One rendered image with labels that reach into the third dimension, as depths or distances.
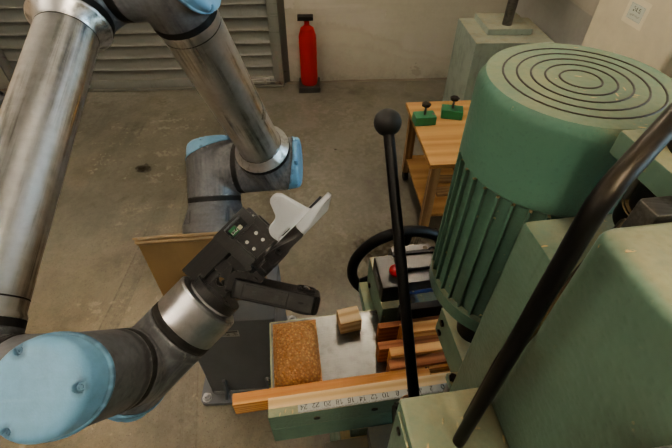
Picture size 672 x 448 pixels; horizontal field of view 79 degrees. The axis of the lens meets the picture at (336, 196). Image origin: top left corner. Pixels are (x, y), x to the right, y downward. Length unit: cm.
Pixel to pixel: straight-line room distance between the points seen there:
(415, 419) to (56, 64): 61
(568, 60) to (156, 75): 361
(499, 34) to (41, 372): 278
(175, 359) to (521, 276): 40
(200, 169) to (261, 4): 240
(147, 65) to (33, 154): 328
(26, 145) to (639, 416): 62
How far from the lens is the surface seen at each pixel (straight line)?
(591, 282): 26
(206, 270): 55
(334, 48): 361
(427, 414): 40
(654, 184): 32
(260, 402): 80
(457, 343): 71
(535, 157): 38
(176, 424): 186
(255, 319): 133
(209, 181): 118
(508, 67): 43
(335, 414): 79
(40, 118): 64
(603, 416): 29
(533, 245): 38
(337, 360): 86
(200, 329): 54
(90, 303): 231
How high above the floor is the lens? 167
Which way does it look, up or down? 42 degrees down
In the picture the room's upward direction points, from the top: straight up
